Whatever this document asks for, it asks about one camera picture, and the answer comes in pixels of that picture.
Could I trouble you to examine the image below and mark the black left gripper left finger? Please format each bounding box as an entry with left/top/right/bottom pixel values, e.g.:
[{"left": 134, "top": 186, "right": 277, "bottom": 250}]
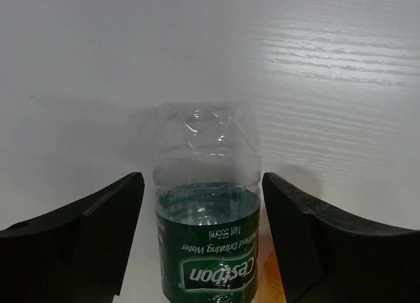
[{"left": 1, "top": 172, "right": 144, "bottom": 302}]

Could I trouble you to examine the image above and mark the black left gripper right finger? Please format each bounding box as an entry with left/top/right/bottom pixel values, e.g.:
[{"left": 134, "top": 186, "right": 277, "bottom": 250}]
[{"left": 262, "top": 172, "right": 419, "bottom": 302}]

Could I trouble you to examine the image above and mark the green label clear bottle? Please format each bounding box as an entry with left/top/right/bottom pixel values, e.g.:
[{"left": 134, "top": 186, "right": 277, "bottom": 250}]
[{"left": 153, "top": 101, "right": 261, "bottom": 302}]

